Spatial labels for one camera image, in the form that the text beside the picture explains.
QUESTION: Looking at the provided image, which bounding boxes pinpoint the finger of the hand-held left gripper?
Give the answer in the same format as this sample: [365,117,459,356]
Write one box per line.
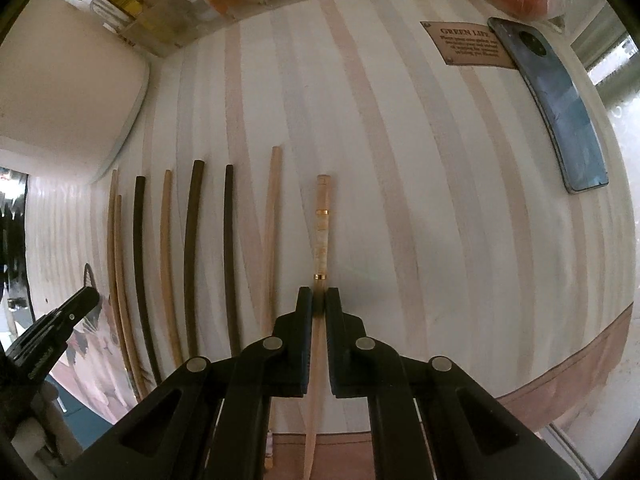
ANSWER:
[10,286,101,361]

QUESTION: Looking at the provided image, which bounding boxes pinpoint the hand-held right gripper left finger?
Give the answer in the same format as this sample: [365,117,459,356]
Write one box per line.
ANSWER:
[52,286,314,480]

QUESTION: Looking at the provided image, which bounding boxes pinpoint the striped tablecloth with cat print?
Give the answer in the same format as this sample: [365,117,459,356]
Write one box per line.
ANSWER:
[25,0,637,442]

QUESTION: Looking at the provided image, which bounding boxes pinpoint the light wooden chopstick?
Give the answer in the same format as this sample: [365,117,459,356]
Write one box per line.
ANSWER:
[114,194,152,401]
[159,169,185,367]
[106,169,148,403]

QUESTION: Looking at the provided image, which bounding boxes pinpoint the light chopstick with gold bands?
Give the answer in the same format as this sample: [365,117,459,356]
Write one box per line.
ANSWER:
[301,174,335,480]

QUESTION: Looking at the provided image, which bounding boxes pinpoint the black object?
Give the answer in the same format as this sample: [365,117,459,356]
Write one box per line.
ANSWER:
[0,167,32,331]

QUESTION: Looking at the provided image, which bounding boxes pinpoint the yellow and white boxes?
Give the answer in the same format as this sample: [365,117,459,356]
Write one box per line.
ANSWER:
[75,0,401,59]

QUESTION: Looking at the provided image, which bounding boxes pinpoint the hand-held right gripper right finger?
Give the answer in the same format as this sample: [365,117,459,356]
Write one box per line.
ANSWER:
[325,287,583,480]

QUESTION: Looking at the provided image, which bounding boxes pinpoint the dark wooden chopstick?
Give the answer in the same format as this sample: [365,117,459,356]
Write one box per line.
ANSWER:
[183,160,206,359]
[223,164,242,357]
[132,176,164,387]

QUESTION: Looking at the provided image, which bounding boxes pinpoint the blue smartphone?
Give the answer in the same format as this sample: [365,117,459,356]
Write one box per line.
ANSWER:
[487,16,610,195]

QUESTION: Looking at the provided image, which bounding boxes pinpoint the brown printed label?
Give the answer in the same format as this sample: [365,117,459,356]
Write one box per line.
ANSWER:
[420,20,519,69]

